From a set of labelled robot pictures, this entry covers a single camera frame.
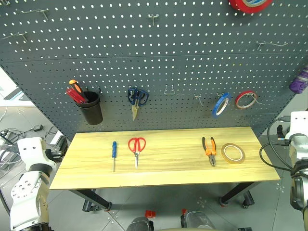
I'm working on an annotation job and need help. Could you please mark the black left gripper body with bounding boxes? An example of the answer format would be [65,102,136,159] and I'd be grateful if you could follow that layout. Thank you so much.
[45,143,68,160]

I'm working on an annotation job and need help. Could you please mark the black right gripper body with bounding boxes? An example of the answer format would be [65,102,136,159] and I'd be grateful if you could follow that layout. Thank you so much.
[276,125,290,143]

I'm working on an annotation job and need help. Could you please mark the blue handled screwdriver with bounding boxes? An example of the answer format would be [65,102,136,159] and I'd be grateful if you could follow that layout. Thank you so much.
[111,141,117,173]

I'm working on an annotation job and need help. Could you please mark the tan tape roll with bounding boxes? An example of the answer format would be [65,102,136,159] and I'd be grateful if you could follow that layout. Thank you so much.
[221,143,245,165]

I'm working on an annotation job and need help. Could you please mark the orange and black pliers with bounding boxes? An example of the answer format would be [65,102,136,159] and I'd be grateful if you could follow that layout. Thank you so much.
[202,136,217,167]

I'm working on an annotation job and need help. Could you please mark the red handled scissors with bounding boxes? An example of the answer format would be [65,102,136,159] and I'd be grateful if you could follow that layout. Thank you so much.
[128,137,147,170]

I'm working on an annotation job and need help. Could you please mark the grey pegboard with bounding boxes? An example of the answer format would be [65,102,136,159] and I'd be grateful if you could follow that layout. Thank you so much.
[0,0,308,141]

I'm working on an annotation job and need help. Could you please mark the white floor box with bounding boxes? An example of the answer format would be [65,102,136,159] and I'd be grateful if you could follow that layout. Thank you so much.
[49,132,64,145]

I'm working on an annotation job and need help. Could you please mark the black plastic cup holder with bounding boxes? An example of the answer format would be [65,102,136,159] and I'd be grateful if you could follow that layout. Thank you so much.
[76,90,103,126]

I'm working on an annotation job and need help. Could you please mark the purple folded umbrella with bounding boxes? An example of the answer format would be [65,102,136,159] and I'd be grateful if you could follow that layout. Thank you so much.
[288,66,308,94]

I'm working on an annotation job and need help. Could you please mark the thin red tape roll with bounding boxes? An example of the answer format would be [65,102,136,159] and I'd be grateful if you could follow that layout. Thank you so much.
[234,90,258,109]

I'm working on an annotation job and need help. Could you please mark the black table leg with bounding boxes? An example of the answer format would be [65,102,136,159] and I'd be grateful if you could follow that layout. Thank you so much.
[68,189,113,212]
[218,182,262,209]

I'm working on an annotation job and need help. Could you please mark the blue tape roll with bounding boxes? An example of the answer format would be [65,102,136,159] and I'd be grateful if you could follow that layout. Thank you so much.
[211,92,232,119]

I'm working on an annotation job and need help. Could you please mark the dark grey rounded shape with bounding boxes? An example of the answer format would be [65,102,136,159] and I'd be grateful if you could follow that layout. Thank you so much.
[126,216,154,231]

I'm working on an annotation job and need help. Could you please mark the translucent grey rounded shape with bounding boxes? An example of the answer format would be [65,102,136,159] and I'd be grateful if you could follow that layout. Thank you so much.
[180,210,216,231]

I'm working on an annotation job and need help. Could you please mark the large red tape roll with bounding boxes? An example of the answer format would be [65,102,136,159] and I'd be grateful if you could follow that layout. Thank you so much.
[228,0,274,14]

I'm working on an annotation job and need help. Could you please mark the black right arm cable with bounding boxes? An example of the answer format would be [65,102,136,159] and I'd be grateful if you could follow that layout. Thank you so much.
[259,115,293,173]

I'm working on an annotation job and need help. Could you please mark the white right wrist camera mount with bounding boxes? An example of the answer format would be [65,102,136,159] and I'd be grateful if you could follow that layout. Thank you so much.
[287,111,308,140]

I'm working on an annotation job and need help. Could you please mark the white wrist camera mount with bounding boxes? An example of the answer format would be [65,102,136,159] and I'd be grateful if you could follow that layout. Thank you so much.
[17,137,56,172]
[287,111,308,140]

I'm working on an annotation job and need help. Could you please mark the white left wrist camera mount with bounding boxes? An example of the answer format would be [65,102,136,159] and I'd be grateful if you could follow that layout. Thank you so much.
[17,137,56,172]

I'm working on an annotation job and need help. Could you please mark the tangled floor cables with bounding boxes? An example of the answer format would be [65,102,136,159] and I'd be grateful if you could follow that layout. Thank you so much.
[0,128,24,170]

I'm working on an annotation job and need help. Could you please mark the red handled screwdriver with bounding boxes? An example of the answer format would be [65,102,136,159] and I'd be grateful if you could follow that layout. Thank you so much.
[65,88,88,104]

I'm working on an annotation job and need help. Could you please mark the blue handled scissors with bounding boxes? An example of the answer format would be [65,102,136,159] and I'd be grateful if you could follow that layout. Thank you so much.
[127,88,150,122]

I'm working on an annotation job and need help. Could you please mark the wire loop pegboard hook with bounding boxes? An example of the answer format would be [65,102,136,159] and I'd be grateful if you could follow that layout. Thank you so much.
[164,84,181,95]

